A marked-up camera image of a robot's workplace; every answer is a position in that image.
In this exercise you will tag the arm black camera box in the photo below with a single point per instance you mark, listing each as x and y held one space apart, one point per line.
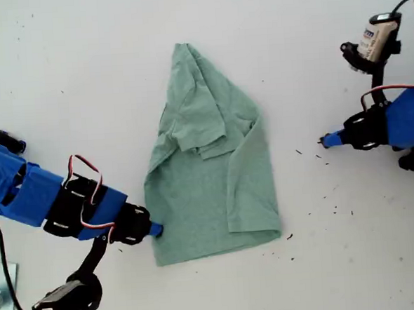
58 308

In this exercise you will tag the arm labelled camera box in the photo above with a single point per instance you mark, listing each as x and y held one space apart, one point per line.
375 41

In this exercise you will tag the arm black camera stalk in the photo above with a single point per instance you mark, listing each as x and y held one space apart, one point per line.
93 255
376 81

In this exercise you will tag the green t-shirt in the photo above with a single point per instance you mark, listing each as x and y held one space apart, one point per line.
196 205

